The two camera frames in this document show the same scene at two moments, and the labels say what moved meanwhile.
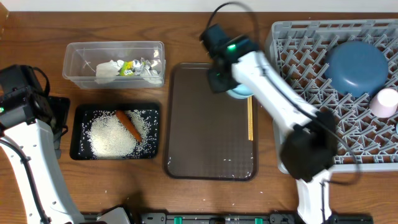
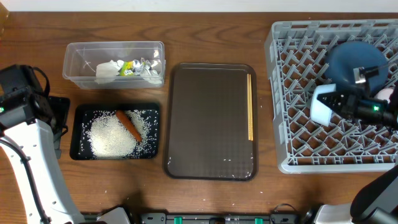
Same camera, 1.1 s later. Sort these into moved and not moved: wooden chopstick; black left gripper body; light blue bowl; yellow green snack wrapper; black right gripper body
Moved: light blue bowl; black right gripper body
Not moved: wooden chopstick; black left gripper body; yellow green snack wrapper
